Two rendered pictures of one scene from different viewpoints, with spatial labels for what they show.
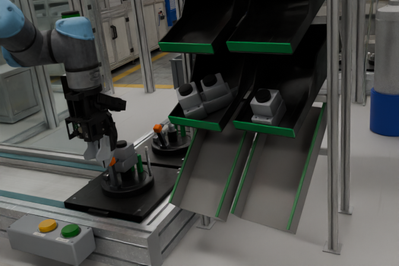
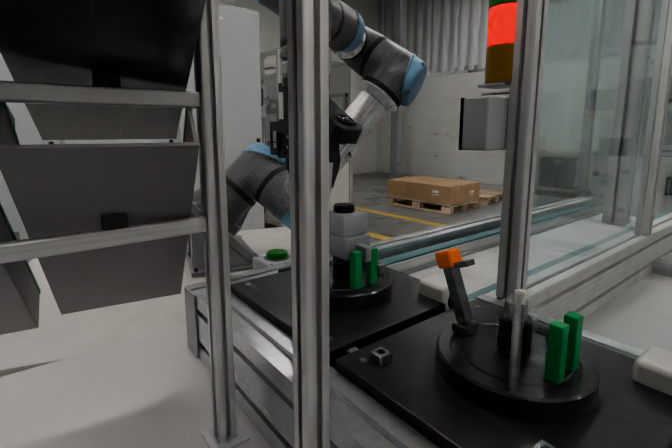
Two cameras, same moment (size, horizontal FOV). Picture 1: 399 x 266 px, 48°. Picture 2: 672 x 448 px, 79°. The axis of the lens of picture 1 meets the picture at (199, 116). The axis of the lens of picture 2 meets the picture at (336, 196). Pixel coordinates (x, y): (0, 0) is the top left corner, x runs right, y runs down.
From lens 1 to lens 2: 137 cm
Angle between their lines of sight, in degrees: 109
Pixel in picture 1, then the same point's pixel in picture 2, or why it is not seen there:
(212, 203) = (104, 293)
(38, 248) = not seen: hidden behind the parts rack
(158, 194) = (270, 304)
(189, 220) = (244, 397)
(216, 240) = (161, 431)
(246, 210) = (21, 320)
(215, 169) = (122, 258)
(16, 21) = not seen: outside the picture
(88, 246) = not seen: hidden behind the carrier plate
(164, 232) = (204, 324)
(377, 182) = not seen: outside the picture
